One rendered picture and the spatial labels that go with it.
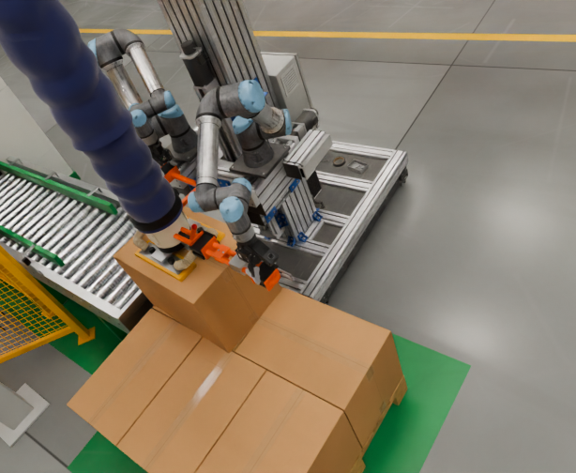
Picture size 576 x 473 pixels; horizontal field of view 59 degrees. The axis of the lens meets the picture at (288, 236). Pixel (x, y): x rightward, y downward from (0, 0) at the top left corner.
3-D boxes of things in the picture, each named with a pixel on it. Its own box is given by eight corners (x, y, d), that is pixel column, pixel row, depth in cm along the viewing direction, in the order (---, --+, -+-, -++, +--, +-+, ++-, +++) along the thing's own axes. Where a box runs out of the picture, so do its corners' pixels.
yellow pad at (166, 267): (135, 256, 238) (130, 249, 234) (151, 241, 242) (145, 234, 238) (181, 282, 217) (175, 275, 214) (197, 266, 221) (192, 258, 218)
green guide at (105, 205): (0, 169, 423) (-8, 160, 417) (10, 161, 428) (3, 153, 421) (115, 215, 332) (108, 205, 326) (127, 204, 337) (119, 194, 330)
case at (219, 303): (152, 303, 270) (112, 255, 243) (203, 251, 287) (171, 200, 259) (229, 354, 235) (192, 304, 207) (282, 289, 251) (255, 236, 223)
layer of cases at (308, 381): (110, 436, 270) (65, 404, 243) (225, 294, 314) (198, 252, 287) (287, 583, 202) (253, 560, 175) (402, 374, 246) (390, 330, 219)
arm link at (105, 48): (168, 135, 257) (111, 28, 239) (141, 148, 256) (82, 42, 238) (168, 133, 268) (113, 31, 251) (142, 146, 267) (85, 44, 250)
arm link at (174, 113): (191, 129, 262) (180, 106, 252) (168, 140, 261) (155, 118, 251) (186, 118, 270) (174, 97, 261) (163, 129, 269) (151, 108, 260)
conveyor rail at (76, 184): (20, 175, 437) (6, 159, 424) (25, 172, 439) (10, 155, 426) (208, 251, 306) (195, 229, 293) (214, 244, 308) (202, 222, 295)
